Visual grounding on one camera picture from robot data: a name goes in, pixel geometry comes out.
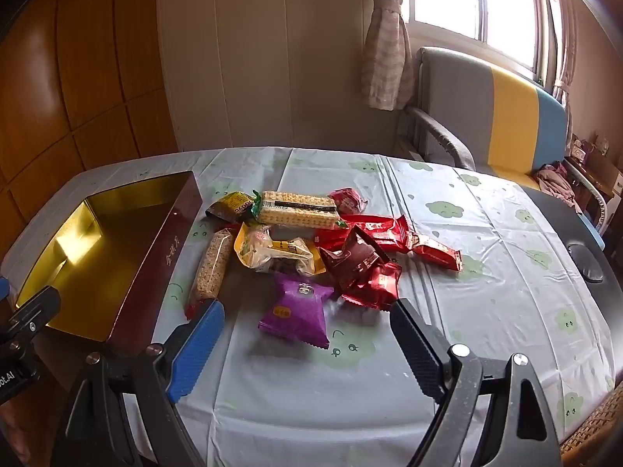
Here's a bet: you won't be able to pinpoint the dark red snack packet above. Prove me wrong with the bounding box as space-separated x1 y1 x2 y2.
319 226 390 293

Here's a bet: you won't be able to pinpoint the cracker packet green ends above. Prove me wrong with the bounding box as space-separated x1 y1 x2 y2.
250 190 348 230

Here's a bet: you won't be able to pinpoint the yellow clear-window snack packet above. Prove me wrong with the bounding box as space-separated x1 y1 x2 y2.
234 222 328 276

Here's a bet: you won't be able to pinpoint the yellow and dark brown packet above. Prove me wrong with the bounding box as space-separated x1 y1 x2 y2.
205 191 259 222

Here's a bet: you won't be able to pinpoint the pink cloth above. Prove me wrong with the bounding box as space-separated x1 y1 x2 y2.
534 162 583 213

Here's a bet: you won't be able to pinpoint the slim red stick packet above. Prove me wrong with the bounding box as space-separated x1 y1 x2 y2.
411 234 462 272

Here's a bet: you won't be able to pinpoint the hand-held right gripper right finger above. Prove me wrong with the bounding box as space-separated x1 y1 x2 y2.
389 299 560 467

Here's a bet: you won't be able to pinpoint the purple snack packet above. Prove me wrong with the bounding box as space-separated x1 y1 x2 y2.
258 272 336 350

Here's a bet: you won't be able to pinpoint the grey yellow blue armchair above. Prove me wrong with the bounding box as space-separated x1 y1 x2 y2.
396 46 609 249

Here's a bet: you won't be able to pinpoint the black chair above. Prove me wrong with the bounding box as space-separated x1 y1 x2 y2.
521 185 623 380

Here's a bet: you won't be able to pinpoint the maroon tin box gold inside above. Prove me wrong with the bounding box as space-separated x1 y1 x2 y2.
14 170 204 344

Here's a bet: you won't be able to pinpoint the long red snack packet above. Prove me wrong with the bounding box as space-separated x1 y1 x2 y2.
314 214 414 254

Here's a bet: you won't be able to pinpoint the wicker chair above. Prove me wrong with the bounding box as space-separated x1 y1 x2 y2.
560 384 623 467

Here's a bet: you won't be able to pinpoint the pale blue printed tablecloth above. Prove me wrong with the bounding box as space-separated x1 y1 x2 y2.
0 146 616 467

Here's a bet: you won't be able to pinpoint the checked beige curtain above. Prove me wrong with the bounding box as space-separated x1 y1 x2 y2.
547 0 577 108
363 0 417 110

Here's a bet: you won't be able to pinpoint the small red snack packet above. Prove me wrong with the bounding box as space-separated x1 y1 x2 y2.
327 187 366 216

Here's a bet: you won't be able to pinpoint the shiny red square packet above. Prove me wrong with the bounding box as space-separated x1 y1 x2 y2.
341 263 403 312

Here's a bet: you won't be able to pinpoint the long cracker packet red end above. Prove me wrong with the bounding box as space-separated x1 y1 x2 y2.
184 228 235 319

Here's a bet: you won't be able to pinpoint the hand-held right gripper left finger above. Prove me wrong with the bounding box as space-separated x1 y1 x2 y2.
53 299 225 467

